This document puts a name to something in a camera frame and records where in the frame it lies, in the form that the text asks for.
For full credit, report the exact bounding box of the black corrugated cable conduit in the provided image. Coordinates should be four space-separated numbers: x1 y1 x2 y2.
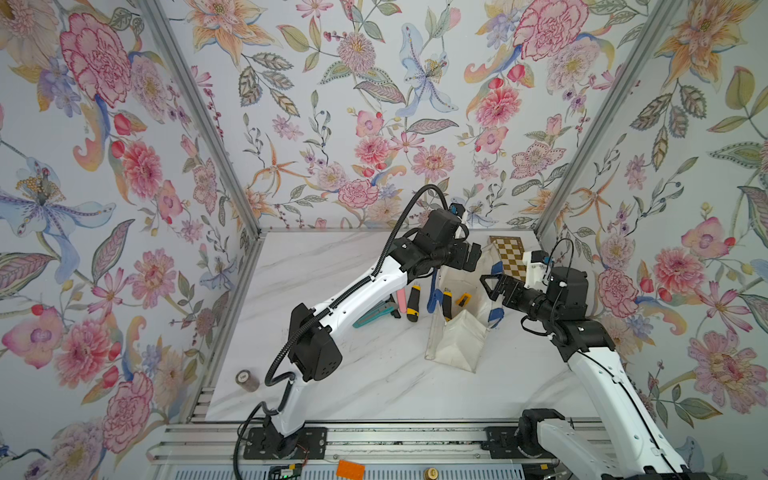
232 184 450 480

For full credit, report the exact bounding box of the yellow slim art knife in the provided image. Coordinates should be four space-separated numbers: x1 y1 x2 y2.
456 293 472 308

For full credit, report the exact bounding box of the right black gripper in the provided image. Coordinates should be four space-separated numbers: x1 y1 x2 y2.
483 275 560 330

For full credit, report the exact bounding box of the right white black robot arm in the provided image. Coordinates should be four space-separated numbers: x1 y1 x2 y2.
480 267 704 479

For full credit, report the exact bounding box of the small tape roll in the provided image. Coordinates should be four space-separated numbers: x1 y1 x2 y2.
235 369 260 393

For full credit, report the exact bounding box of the light pink art knife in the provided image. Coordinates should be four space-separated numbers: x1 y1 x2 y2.
396 288 407 314

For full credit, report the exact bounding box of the white Doraemon canvas pouch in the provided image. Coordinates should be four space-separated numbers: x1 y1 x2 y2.
425 245 503 373

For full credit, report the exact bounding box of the teal art knife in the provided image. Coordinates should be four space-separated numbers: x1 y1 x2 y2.
353 300 400 328

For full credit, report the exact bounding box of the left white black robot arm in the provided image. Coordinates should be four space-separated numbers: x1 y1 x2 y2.
249 203 481 458

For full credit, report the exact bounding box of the orange tag on rail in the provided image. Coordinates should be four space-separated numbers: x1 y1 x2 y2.
336 460 366 480

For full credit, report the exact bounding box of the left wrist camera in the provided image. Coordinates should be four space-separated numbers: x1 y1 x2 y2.
449 203 466 221

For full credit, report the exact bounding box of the wooden chessboard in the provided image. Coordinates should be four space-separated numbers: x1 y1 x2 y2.
489 236 527 282

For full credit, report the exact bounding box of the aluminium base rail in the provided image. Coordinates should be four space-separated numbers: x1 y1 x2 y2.
146 422 613 466

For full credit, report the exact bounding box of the black yellow utility knife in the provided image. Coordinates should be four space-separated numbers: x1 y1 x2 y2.
441 290 453 322
406 285 421 323

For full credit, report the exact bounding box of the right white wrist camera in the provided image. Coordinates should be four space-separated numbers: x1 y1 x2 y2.
523 250 550 290

